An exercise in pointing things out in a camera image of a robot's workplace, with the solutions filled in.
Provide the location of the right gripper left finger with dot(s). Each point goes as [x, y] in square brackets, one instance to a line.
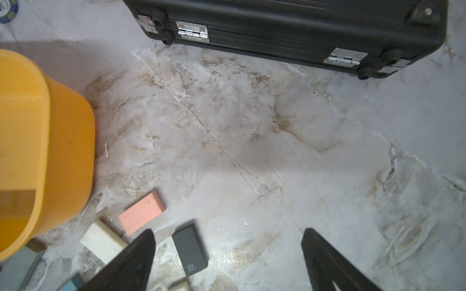
[129, 270]

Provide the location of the grey eraser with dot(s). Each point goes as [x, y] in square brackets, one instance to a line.
[20, 267]

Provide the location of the yellow plastic storage box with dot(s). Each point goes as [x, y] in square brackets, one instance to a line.
[47, 152]

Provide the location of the black hard case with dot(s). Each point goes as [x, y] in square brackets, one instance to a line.
[368, 39]

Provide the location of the blue eraser centre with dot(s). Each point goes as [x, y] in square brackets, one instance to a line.
[74, 284]

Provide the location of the pink eraser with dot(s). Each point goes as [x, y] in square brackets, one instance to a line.
[141, 213]

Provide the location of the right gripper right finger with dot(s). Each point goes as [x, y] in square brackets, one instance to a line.
[328, 270]

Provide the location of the black eraser upper right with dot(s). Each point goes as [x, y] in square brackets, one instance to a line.
[190, 250]

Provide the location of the poker chip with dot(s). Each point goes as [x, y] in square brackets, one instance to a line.
[8, 10]

